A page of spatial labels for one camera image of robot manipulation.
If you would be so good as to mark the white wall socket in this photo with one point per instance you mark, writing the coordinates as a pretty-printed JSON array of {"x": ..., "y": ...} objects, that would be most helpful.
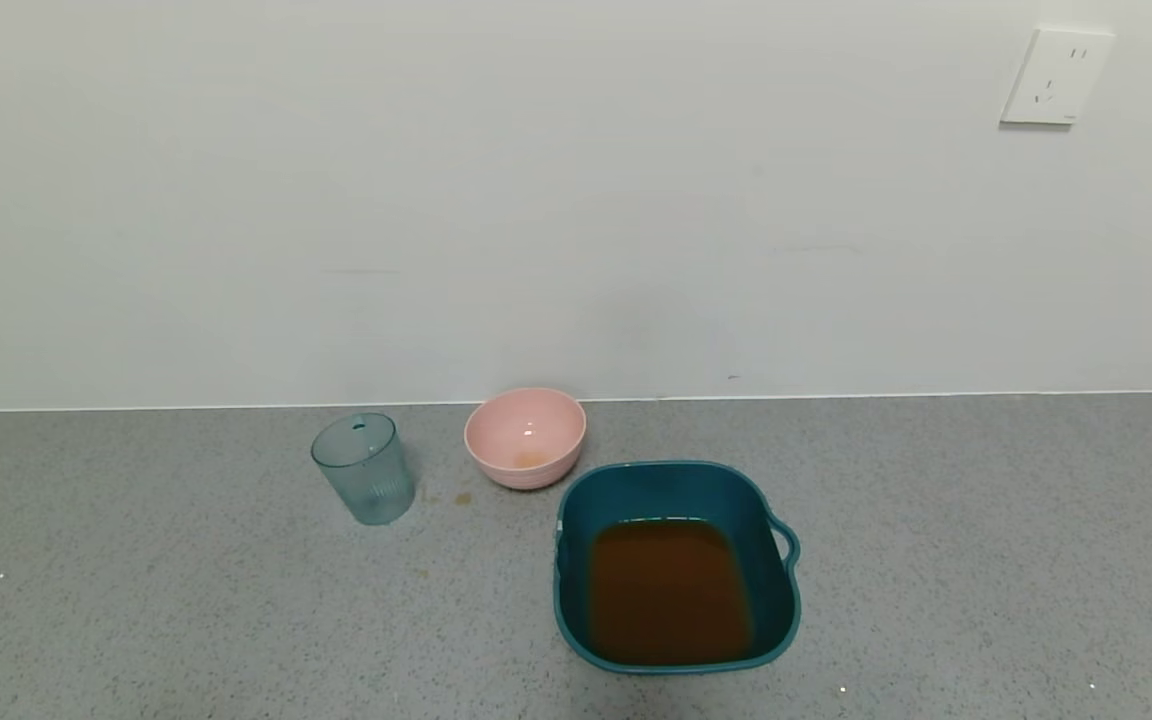
[{"x": 1056, "y": 78}]

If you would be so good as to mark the pink bowl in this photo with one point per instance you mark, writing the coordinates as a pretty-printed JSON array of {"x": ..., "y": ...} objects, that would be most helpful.
[{"x": 526, "y": 440}]

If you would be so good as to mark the ribbed translucent blue cup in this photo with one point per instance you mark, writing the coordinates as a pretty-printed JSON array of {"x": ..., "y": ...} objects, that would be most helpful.
[{"x": 366, "y": 475}]

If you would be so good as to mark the teal square basin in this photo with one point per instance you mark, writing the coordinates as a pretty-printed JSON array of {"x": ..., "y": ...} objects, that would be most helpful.
[{"x": 766, "y": 610}]

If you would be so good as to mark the brown liquid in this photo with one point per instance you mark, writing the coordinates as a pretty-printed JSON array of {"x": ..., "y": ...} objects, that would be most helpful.
[{"x": 666, "y": 590}]

